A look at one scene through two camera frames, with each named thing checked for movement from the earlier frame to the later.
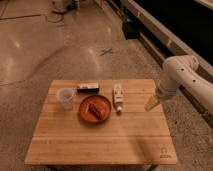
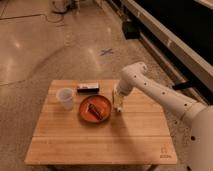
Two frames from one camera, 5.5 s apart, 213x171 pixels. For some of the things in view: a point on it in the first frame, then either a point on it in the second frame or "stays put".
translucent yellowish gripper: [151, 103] → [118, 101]
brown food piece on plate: [95, 112] stays put
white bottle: [118, 91] stays put
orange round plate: [94, 109] stays put
